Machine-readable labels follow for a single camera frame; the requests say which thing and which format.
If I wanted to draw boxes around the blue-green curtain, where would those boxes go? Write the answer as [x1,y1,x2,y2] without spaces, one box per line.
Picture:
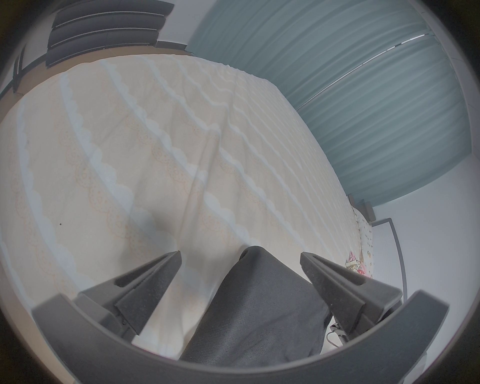
[186,0,432,109]
[296,34,472,206]

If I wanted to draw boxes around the black chest of drawers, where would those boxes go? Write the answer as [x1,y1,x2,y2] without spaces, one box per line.
[47,0,175,69]

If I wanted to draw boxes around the white printed pillow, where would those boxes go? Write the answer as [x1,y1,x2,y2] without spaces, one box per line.
[354,208,375,280]

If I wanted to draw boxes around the grey bedside table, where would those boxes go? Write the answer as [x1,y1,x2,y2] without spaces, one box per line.
[347,193,377,224]

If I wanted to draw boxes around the bed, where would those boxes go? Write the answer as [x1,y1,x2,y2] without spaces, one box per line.
[0,52,407,361]

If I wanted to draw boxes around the black T-shirt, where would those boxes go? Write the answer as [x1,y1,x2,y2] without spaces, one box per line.
[179,245,334,368]

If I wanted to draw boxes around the pile of clothes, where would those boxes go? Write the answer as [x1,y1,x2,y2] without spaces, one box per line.
[344,250,372,278]

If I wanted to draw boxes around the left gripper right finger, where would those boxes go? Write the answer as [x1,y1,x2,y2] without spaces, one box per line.
[299,252,404,343]

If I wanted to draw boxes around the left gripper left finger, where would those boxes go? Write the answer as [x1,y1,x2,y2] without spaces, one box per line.
[77,250,183,343]

